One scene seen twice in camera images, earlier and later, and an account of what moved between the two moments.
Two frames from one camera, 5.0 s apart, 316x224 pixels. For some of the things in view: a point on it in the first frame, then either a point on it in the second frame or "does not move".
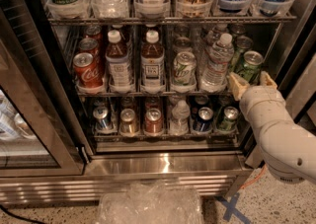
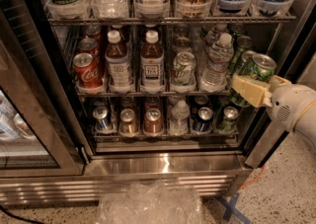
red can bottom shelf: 153,123 does not move
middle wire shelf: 157,94 does not move
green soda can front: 251,67 to 264,66
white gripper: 258,98 to 286,105
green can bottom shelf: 230,120 does not move
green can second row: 242,43 does not move
